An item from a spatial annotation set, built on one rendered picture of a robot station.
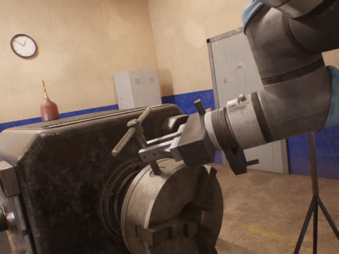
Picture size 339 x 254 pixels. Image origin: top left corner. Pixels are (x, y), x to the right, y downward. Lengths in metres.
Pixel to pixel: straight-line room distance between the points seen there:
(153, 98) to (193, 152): 3.90
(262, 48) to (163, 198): 0.32
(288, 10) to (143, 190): 0.40
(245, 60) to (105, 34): 2.42
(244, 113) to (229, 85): 3.57
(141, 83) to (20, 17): 1.93
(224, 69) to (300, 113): 3.63
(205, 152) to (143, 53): 4.62
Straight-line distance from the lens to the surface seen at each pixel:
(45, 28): 4.27
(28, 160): 0.59
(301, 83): 0.39
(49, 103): 1.05
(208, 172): 0.57
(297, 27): 0.33
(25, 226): 0.66
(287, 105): 0.40
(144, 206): 0.50
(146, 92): 4.20
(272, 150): 3.82
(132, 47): 4.86
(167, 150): 0.45
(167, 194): 0.51
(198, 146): 0.40
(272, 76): 0.39
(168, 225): 0.51
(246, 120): 0.40
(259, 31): 0.39
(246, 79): 3.81
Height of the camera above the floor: 1.37
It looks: 8 degrees down
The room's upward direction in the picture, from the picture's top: 9 degrees counter-clockwise
